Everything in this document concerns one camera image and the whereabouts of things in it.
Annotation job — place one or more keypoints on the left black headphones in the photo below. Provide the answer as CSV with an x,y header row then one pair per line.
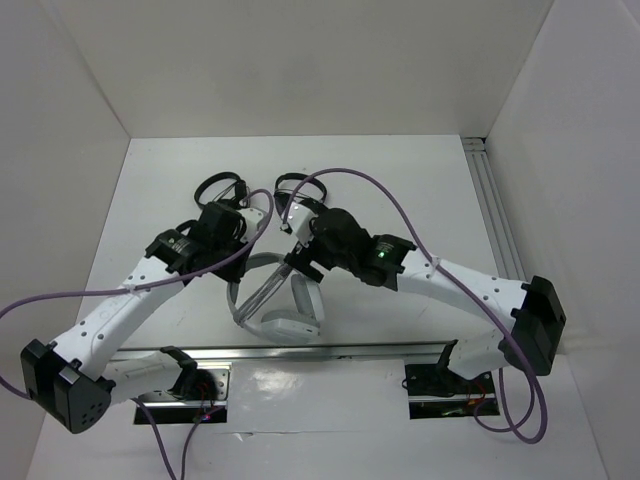
x,y
232,196

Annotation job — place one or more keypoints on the aluminium front rail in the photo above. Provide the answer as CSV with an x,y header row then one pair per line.
x,y
401,350

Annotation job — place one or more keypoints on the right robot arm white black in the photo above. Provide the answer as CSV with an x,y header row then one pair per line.
x,y
528,317

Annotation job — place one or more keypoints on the right black headphones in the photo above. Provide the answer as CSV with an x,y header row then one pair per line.
x,y
286,183

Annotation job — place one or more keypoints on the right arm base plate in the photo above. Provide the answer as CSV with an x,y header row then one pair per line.
x,y
434,396

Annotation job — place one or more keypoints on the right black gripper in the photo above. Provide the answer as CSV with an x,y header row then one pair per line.
x,y
300,258

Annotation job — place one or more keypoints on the aluminium side rail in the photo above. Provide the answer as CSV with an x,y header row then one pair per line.
x,y
501,238

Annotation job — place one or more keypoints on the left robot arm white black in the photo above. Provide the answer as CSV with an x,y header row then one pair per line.
x,y
75,378

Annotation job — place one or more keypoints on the black headphones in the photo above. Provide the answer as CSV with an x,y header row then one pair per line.
x,y
232,196
286,183

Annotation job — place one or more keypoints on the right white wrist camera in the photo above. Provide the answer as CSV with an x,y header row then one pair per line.
x,y
298,217

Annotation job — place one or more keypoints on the grey white headphones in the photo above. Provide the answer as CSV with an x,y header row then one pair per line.
x,y
297,326

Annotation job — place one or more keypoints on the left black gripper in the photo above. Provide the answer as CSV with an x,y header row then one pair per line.
x,y
232,274

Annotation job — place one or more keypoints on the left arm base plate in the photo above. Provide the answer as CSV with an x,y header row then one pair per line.
x,y
207,399

